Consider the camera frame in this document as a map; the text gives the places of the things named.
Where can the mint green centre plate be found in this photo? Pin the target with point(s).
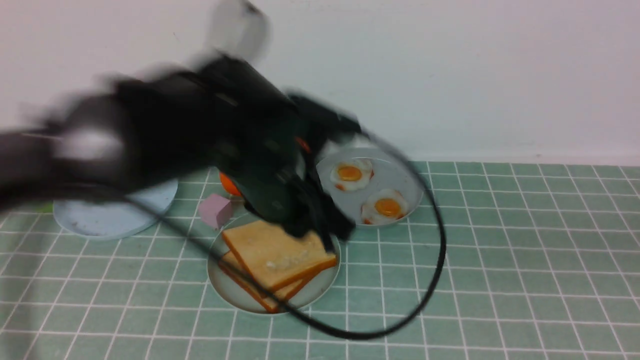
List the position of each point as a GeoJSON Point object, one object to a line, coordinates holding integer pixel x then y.
{"type": "Point", "coordinates": [312, 292]}

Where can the toast slice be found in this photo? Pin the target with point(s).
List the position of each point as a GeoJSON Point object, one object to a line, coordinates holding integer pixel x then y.
{"type": "Point", "coordinates": [273, 258]}
{"type": "Point", "coordinates": [244, 296]}

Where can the front fried egg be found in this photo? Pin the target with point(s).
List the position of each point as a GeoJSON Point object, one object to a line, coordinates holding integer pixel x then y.
{"type": "Point", "coordinates": [384, 207]}

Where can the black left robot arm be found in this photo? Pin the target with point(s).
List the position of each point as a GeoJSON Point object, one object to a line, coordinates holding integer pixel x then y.
{"type": "Point", "coordinates": [146, 132]}

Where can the fried egg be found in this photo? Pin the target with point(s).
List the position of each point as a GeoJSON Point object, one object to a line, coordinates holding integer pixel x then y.
{"type": "Point", "coordinates": [384, 207]}
{"type": "Point", "coordinates": [352, 175]}

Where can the green cube block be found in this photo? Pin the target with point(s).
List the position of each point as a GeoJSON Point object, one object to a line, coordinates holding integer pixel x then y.
{"type": "Point", "coordinates": [46, 208]}

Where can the orange fruit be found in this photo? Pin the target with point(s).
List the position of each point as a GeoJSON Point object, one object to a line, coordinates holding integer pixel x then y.
{"type": "Point", "coordinates": [229, 186]}

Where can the back fried egg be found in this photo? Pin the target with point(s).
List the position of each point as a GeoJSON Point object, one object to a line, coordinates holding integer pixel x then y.
{"type": "Point", "coordinates": [352, 175]}

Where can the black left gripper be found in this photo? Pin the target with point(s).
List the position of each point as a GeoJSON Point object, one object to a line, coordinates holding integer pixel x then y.
{"type": "Point", "coordinates": [269, 145]}

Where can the pink cube block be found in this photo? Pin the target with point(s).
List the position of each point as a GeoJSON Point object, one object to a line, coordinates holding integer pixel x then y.
{"type": "Point", "coordinates": [215, 211]}

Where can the light blue bread plate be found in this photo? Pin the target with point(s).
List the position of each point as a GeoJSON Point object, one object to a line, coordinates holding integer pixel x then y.
{"type": "Point", "coordinates": [112, 220]}

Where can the grey egg plate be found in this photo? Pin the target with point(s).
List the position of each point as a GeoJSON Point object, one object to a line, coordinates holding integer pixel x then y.
{"type": "Point", "coordinates": [389, 173]}

